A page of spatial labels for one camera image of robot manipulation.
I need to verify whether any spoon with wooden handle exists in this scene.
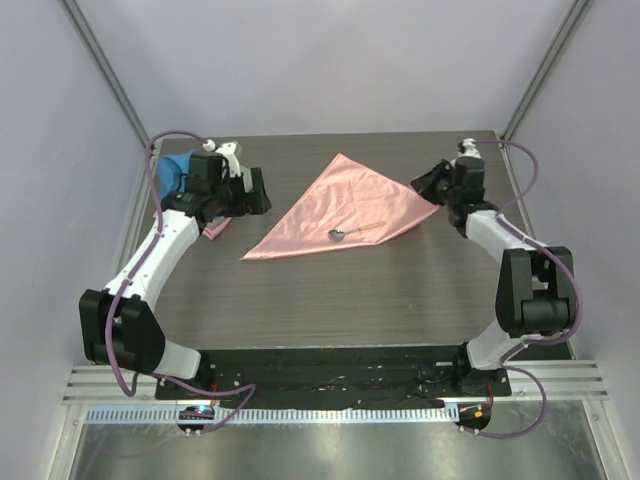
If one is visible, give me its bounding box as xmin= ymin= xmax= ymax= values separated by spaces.
xmin=328 ymin=221 xmax=386 ymax=242

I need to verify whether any pink satin napkin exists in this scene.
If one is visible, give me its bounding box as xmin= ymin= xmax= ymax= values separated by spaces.
xmin=242 ymin=154 xmax=437 ymax=261

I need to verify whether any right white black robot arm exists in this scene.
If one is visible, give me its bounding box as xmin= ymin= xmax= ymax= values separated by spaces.
xmin=411 ymin=156 xmax=580 ymax=395

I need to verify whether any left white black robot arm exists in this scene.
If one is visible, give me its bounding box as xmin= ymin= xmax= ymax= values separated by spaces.
xmin=79 ymin=142 xmax=271 ymax=399

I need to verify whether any blue cloth napkin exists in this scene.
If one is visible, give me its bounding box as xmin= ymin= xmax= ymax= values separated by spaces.
xmin=156 ymin=150 xmax=195 ymax=199

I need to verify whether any pink cloth under pile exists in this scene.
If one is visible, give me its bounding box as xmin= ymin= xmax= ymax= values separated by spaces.
xmin=151 ymin=212 xmax=232 ymax=240

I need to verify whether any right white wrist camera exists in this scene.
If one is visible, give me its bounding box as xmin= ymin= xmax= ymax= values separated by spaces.
xmin=457 ymin=138 xmax=482 ymax=159

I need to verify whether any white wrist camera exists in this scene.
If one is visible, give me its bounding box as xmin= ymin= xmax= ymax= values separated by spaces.
xmin=457 ymin=138 xmax=482 ymax=159
xmin=202 ymin=139 xmax=250 ymax=177

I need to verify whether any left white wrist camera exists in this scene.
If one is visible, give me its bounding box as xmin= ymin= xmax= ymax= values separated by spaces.
xmin=202 ymin=139 xmax=250 ymax=177

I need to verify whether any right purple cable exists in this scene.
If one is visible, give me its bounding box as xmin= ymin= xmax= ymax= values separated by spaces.
xmin=469 ymin=139 xmax=581 ymax=440

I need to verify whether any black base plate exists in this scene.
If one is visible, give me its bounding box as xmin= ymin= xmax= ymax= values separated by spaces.
xmin=187 ymin=345 xmax=511 ymax=409

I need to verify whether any right aluminium frame post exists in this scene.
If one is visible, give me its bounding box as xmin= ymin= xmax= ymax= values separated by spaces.
xmin=500 ymin=0 xmax=594 ymax=141

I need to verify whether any aluminium frame post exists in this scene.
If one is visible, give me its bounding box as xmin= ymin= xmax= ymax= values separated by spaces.
xmin=58 ymin=0 xmax=150 ymax=146
xmin=500 ymin=0 xmax=594 ymax=141

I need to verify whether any aluminium front rail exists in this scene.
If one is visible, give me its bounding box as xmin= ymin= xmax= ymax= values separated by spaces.
xmin=62 ymin=360 xmax=609 ymax=405

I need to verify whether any left aluminium frame post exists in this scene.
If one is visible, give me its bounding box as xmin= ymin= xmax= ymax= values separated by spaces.
xmin=58 ymin=0 xmax=150 ymax=146

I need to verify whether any white slotted cable duct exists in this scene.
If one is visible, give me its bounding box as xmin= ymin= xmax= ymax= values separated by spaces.
xmin=84 ymin=404 xmax=459 ymax=426

